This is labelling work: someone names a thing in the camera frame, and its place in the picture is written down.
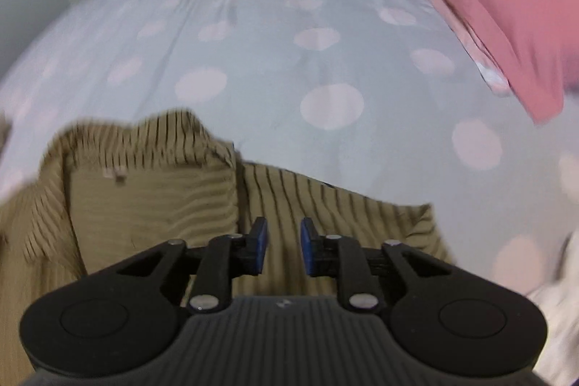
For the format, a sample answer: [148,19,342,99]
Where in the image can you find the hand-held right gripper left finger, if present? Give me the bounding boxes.
[115,215,271,315]

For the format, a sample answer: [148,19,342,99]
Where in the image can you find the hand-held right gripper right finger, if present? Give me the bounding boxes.
[300,216,453,315]

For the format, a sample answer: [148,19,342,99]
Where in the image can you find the tan striped shirt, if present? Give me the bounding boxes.
[0,108,455,386]

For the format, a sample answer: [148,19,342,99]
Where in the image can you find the bed with dotted sheet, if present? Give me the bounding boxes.
[0,0,579,310]

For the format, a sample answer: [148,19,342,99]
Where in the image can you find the pale printed pillow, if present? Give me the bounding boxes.
[427,0,512,95]

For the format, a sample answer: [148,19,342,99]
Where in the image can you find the white crumpled garment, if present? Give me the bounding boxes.
[527,232,579,386]

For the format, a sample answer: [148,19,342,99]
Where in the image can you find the pink pillow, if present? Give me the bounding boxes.
[362,0,579,124]

